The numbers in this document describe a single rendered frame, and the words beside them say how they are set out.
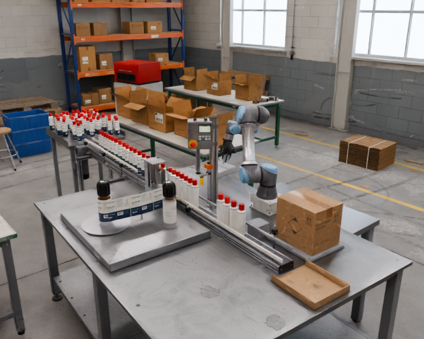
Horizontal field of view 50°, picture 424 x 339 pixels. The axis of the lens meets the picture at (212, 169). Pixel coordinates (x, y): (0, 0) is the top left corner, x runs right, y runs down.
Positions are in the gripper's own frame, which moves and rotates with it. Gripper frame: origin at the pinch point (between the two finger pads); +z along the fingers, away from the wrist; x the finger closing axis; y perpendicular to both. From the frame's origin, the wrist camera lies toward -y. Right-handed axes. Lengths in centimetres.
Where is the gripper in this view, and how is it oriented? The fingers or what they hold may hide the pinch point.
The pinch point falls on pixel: (224, 163)
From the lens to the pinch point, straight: 365.7
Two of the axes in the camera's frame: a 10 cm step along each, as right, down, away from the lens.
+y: -6.0, -2.6, 7.5
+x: -7.7, -0.8, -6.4
